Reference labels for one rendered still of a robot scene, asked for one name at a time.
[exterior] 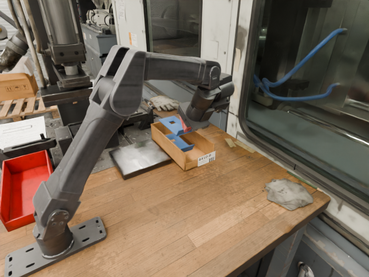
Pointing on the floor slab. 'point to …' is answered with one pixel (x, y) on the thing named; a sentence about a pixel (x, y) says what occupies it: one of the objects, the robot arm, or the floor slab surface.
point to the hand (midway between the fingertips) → (185, 129)
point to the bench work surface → (183, 219)
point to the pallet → (25, 108)
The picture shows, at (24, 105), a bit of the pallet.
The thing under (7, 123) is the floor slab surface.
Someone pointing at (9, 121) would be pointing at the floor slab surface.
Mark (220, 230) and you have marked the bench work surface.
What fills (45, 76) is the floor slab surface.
